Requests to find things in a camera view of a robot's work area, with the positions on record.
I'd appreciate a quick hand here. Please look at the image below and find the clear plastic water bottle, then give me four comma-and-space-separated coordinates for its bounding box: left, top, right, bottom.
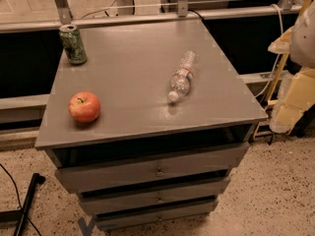
167, 50, 198, 103

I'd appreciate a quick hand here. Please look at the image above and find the bottom grey drawer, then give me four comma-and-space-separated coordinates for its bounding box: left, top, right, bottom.
94, 197, 218, 231

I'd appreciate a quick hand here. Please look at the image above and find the metal railing frame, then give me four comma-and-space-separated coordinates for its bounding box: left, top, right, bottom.
0, 0, 308, 32

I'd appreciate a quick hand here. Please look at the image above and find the black floor stand bar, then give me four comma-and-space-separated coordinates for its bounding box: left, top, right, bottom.
0, 173, 45, 236

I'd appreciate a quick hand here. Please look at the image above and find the green soda can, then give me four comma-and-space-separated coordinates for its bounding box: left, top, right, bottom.
59, 25, 88, 65

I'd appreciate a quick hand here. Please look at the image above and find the grey drawer cabinet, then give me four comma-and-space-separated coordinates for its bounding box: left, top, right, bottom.
34, 19, 269, 232

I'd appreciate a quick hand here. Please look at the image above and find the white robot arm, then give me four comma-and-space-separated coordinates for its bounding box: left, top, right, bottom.
289, 3, 315, 69

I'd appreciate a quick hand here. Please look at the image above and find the grey drawer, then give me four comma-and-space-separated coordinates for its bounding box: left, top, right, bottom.
94, 197, 218, 231
80, 174, 229, 214
55, 142, 249, 193

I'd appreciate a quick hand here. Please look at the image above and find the middle grey drawer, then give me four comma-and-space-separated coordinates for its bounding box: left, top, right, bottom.
80, 174, 229, 214

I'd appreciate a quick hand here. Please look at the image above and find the black floor cable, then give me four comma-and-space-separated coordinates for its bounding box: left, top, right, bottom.
0, 162, 43, 236

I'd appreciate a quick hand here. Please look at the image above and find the top grey drawer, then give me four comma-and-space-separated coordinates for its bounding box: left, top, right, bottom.
55, 142, 249, 193

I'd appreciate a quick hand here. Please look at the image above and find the red apple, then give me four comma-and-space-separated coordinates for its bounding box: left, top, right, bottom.
68, 91, 100, 123

